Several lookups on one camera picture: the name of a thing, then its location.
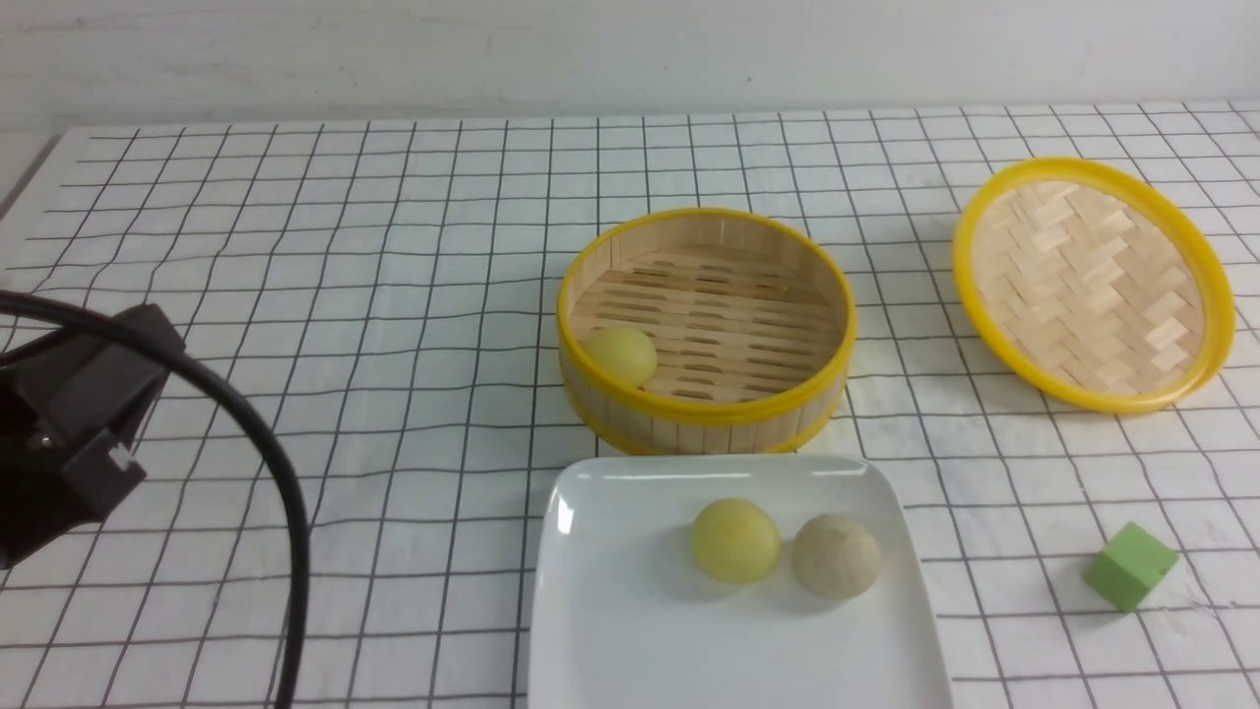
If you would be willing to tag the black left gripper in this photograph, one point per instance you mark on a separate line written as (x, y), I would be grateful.
(72, 404)

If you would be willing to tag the yellow steamed bun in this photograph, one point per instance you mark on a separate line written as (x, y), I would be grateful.
(624, 353)
(734, 541)

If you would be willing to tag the white square plate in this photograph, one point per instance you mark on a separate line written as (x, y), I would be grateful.
(622, 617)

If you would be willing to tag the white steamed bun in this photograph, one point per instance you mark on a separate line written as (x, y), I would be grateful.
(835, 557)

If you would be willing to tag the bamboo steamer basket yellow rim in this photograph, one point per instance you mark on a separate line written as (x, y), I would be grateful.
(754, 324)

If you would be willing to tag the bamboo steamer lid yellow rim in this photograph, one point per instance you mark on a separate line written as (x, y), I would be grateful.
(1092, 286)

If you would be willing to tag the white grid tablecloth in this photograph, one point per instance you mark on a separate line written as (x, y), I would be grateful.
(383, 293)

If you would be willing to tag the green cube block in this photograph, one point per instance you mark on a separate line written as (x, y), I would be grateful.
(1130, 566)

